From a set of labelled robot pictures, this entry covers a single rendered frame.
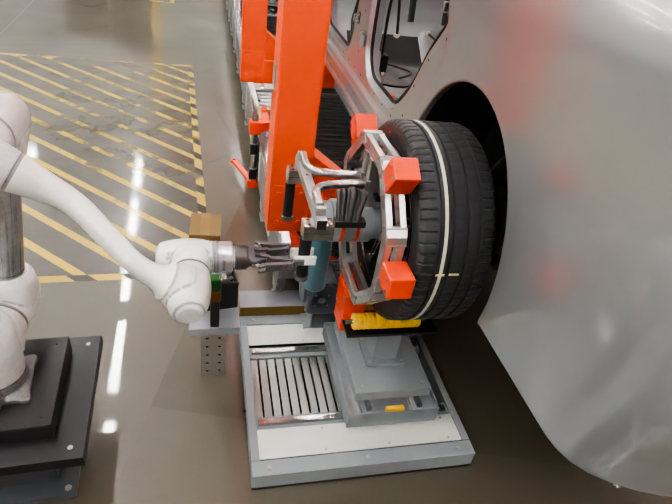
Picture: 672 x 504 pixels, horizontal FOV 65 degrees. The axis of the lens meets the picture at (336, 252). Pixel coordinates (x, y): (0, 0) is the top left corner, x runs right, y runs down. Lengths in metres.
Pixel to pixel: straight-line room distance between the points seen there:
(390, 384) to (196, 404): 0.77
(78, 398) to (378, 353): 1.06
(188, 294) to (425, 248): 0.64
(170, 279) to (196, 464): 0.90
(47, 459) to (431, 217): 1.28
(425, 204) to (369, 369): 0.85
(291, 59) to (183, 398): 1.35
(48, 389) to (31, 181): 0.72
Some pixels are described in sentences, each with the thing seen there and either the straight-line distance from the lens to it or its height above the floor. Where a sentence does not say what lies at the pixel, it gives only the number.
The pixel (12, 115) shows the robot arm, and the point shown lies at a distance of 1.52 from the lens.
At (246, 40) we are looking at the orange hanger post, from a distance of 3.89.
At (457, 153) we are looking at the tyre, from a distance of 1.58.
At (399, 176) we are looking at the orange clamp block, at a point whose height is 1.13.
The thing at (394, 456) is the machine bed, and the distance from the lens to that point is 2.05.
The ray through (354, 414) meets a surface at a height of 0.17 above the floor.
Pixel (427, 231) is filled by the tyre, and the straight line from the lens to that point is 1.46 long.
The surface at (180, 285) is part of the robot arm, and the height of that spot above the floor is 0.88.
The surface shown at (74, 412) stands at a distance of 1.88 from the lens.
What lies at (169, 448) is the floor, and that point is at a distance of 2.11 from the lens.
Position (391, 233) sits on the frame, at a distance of 1.46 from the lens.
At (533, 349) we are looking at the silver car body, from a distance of 1.38.
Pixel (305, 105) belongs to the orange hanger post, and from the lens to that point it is 1.98.
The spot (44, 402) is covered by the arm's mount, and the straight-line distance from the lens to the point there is 1.84.
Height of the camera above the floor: 1.73
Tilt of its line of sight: 34 degrees down
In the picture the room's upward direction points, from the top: 10 degrees clockwise
